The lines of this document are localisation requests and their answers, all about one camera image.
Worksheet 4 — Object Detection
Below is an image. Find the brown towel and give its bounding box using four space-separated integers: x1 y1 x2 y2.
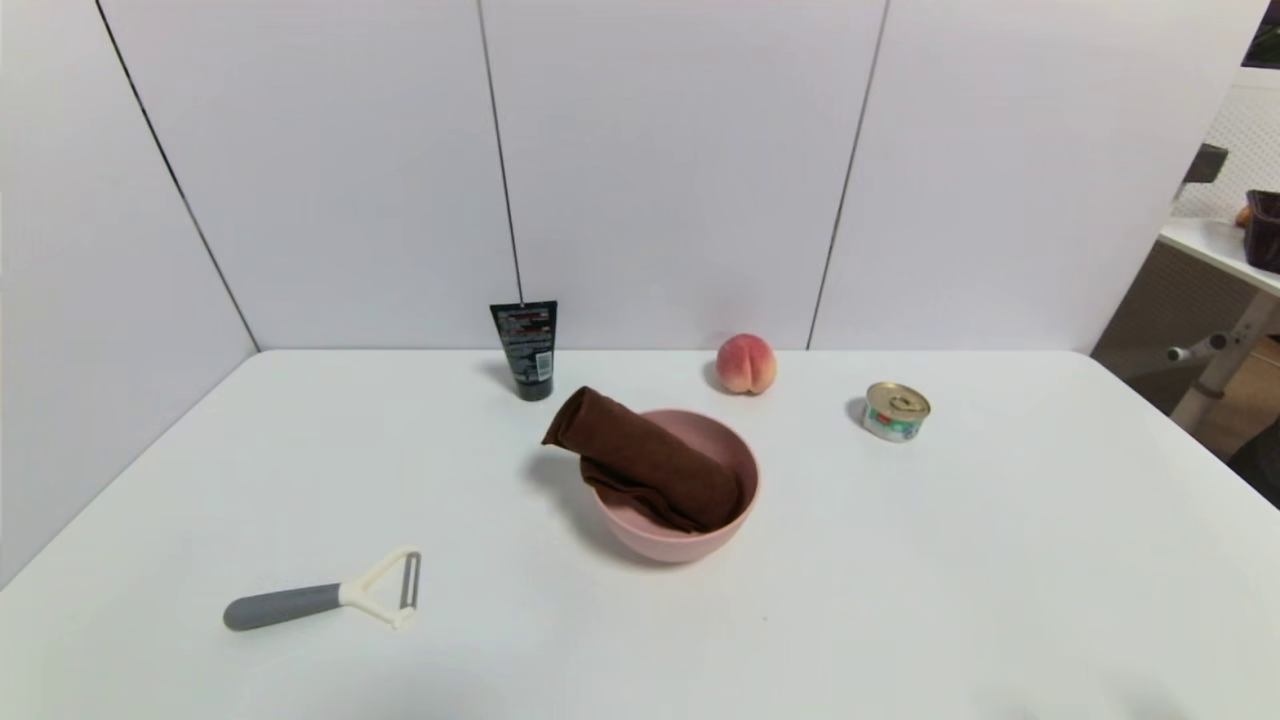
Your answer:
541 386 746 534

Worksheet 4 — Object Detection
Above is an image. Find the pink bowl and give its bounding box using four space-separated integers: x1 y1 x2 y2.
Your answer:
588 408 761 564

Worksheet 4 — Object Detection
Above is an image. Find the peach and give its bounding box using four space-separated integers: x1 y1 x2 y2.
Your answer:
715 333 778 395

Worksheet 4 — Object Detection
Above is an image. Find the black cosmetic tube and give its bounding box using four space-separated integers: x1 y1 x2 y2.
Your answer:
489 300 558 402

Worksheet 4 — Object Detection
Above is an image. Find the cat food can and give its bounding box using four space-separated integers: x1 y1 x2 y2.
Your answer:
863 381 932 443

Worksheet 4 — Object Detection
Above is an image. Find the brown perforated panel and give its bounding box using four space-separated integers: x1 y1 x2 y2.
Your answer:
1092 240 1251 411

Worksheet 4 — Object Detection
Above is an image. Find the white side table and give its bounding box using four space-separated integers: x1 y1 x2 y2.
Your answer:
1160 215 1280 431

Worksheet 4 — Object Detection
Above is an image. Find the black box on pegboard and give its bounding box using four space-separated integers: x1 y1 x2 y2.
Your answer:
1185 143 1233 186

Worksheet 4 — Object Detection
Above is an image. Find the dark container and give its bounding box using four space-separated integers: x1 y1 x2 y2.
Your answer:
1245 188 1280 273

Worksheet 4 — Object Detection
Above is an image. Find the grey handled white peeler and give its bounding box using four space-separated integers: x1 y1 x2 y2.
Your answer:
222 548 423 633

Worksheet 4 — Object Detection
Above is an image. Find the white crank handle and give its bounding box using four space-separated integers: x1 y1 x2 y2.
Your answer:
1165 333 1229 363

